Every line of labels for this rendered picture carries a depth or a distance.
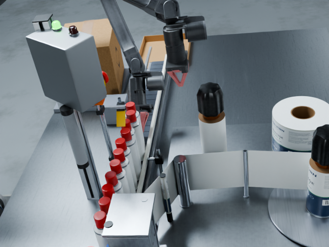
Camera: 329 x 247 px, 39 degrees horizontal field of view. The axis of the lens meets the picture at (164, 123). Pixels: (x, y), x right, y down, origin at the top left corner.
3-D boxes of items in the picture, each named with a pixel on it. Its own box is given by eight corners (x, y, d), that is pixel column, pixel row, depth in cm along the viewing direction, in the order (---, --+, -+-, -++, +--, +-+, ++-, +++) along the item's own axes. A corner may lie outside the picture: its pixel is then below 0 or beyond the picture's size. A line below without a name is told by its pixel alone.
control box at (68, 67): (82, 113, 123) (64, 50, 112) (44, 96, 133) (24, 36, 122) (109, 95, 129) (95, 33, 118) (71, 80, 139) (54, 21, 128)
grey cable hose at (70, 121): (87, 168, 137) (70, 111, 125) (76, 169, 138) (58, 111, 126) (90, 160, 140) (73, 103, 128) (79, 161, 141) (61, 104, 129)
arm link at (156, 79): (133, 64, 180) (130, 58, 171) (163, 62, 179) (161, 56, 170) (135, 94, 178) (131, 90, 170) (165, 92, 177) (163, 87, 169)
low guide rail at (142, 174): (134, 227, 141) (133, 222, 139) (131, 227, 141) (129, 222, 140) (168, 57, 226) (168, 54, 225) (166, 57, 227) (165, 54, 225)
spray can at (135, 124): (146, 162, 167) (137, 115, 155) (131, 163, 167) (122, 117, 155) (147, 153, 171) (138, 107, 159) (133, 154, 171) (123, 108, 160)
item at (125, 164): (136, 204, 150) (125, 156, 139) (121, 205, 151) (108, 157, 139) (137, 192, 155) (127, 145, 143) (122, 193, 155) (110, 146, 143)
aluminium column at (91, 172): (99, 199, 161) (47, 20, 123) (87, 199, 162) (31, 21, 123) (102, 190, 165) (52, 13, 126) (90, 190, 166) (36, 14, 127)
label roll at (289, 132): (318, 171, 152) (321, 136, 143) (262, 154, 162) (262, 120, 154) (339, 137, 164) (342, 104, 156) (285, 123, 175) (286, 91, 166)
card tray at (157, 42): (187, 66, 230) (186, 59, 228) (136, 69, 234) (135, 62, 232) (191, 39, 254) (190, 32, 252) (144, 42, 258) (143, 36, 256)
